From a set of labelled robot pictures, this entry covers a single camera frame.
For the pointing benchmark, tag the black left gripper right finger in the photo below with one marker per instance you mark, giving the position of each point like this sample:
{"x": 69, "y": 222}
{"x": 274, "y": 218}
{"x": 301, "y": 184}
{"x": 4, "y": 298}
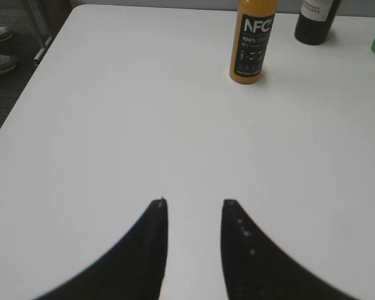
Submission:
{"x": 254, "y": 267}

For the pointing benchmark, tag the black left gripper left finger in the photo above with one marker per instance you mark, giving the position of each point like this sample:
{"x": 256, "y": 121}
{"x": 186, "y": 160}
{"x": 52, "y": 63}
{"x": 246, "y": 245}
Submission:
{"x": 133, "y": 268}

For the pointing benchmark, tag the NFC orange juice bottle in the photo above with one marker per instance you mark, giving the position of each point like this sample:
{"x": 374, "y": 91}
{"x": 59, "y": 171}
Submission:
{"x": 253, "y": 29}

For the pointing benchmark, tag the dark red wine bottle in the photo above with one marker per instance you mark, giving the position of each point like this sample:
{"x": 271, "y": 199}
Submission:
{"x": 315, "y": 20}

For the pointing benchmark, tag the metal furniture leg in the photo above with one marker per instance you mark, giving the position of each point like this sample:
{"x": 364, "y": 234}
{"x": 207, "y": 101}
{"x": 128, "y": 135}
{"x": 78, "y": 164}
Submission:
{"x": 44, "y": 41}

